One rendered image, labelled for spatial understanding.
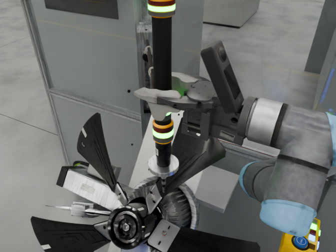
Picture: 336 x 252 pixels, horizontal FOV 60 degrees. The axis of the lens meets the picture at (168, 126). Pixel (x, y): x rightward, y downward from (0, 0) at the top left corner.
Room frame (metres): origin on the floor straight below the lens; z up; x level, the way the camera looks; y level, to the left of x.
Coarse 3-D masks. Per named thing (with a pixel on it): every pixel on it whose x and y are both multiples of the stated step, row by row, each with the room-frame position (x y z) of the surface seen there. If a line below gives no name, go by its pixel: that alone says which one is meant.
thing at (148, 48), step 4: (148, 44) 0.98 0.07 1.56; (148, 48) 0.94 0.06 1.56; (148, 52) 0.91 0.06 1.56; (148, 56) 0.88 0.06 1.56; (152, 64) 0.82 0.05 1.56; (152, 68) 0.79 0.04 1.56; (148, 72) 0.79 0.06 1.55; (152, 72) 0.76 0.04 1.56; (152, 76) 0.73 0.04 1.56; (152, 80) 0.72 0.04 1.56
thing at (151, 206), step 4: (152, 188) 0.61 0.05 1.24; (156, 188) 0.60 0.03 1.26; (152, 192) 0.60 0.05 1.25; (156, 192) 0.58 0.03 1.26; (148, 196) 0.59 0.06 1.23; (156, 196) 0.56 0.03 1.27; (160, 196) 0.55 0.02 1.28; (148, 200) 0.58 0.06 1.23; (156, 200) 0.55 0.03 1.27; (148, 204) 0.56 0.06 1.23; (152, 204) 0.54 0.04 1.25; (156, 204) 0.53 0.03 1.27; (148, 208) 0.54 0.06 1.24; (152, 208) 0.53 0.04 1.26
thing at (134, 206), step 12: (132, 204) 0.54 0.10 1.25; (144, 204) 0.57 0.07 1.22; (120, 216) 0.51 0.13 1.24; (132, 216) 0.51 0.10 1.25; (144, 216) 0.51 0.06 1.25; (156, 216) 0.56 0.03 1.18; (108, 228) 0.50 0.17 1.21; (120, 228) 0.50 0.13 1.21; (132, 228) 0.49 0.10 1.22; (144, 228) 0.48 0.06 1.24; (120, 240) 0.47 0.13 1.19; (132, 240) 0.47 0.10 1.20; (144, 240) 0.47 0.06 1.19
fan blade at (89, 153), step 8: (96, 112) 0.75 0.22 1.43; (88, 120) 0.76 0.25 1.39; (96, 120) 0.73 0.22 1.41; (88, 128) 0.75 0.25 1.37; (96, 128) 0.72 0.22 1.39; (80, 136) 0.78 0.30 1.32; (88, 136) 0.74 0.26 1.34; (96, 136) 0.71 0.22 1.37; (80, 144) 0.78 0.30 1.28; (88, 144) 0.74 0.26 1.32; (96, 144) 0.70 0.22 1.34; (104, 144) 0.68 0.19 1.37; (80, 152) 0.78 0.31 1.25; (88, 152) 0.74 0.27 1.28; (96, 152) 0.69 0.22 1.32; (104, 152) 0.67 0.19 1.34; (88, 160) 0.75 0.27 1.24; (96, 160) 0.70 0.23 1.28; (104, 160) 0.66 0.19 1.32; (96, 168) 0.71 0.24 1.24; (104, 168) 0.65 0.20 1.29; (104, 176) 0.67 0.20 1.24; (112, 176) 0.62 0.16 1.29; (112, 184) 0.61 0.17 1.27
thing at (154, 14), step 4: (148, 12) 0.48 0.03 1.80; (152, 12) 0.47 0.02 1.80; (156, 12) 0.47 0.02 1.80; (160, 12) 0.47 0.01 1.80; (164, 12) 0.47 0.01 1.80; (168, 12) 0.47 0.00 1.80; (172, 12) 0.48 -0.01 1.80; (156, 16) 0.47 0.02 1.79; (160, 16) 0.47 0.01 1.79; (164, 16) 0.47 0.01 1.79
